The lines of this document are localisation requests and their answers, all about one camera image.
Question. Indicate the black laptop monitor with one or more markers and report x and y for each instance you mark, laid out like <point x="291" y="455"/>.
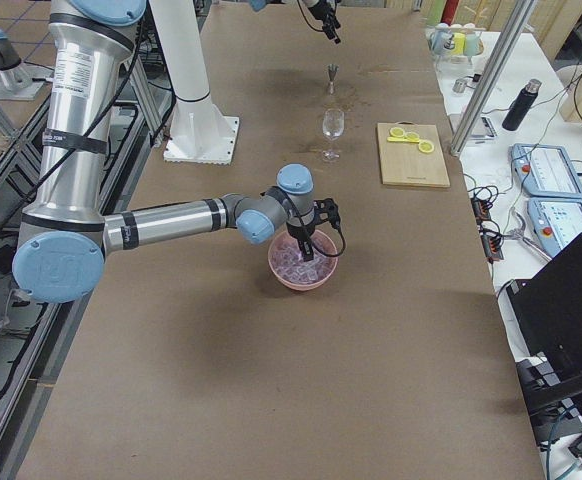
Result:
<point x="548" y="309"/>

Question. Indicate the white pedestal column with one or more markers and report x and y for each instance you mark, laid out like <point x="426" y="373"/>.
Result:
<point x="198" y="132"/>

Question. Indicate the aluminium frame post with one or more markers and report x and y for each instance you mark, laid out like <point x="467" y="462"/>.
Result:
<point x="499" y="56"/>

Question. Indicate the near blue teach pendant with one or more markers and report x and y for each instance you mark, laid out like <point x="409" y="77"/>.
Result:
<point x="556" y="222"/>

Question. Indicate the yellow lemon slice near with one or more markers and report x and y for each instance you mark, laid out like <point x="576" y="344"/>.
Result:
<point x="426" y="147"/>

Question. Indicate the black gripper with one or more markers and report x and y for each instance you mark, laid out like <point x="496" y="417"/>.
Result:
<point x="301" y="233"/>
<point x="317" y="8"/>

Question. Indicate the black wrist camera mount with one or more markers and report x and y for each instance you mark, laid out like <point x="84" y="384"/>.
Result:
<point x="326" y="210"/>

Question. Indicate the white kitchen scale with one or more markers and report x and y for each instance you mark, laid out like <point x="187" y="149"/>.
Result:
<point x="482" y="132"/>

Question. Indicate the blue teach pendant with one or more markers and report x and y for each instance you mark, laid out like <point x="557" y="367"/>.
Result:
<point x="556" y="222"/>
<point x="545" y="171"/>

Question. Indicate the tray of pastel cups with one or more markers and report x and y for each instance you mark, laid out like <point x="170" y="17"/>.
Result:
<point x="455" y="42"/>

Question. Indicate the far blue teach pendant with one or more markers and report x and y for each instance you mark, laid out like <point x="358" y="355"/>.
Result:
<point x="545" y="171"/>

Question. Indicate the small steel cup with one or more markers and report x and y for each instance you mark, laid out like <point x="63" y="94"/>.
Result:
<point x="461" y="85"/>

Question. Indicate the yellow lemon slice far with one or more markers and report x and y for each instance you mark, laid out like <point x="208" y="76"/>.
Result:
<point x="397" y="132"/>

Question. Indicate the yellow lemon slice middle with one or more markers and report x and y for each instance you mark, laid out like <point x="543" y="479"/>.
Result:
<point x="412" y="136"/>

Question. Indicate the yellow lemon slice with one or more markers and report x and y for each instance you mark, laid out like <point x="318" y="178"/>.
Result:
<point x="412" y="136"/>
<point x="426" y="147"/>
<point x="397" y="132"/>

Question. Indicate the pink bowl of ice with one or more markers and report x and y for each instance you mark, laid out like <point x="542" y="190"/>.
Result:
<point x="287" y="264"/>

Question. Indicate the black insulated bottle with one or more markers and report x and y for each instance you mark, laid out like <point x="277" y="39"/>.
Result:
<point x="521" y="105"/>

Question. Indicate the bamboo cutting board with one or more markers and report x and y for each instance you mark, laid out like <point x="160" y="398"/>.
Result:
<point x="402" y="164"/>

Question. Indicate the clear wine glass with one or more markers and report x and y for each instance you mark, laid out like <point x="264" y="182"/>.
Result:
<point x="332" y="128"/>

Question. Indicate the steel jigger measuring cup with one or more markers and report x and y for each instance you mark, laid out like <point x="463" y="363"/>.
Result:
<point x="332" y="70"/>

